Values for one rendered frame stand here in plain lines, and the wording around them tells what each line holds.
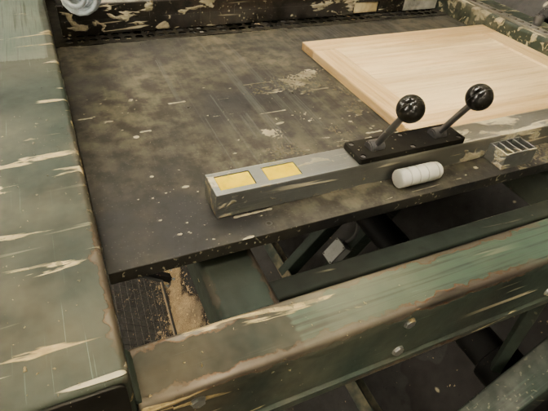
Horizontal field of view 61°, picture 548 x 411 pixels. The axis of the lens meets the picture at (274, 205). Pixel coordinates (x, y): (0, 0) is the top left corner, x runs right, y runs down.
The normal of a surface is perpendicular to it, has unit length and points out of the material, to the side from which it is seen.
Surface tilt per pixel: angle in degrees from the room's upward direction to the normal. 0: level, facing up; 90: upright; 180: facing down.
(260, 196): 90
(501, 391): 0
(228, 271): 51
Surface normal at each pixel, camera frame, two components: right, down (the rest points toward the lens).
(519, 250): 0.07, -0.77
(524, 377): -0.66, -0.32
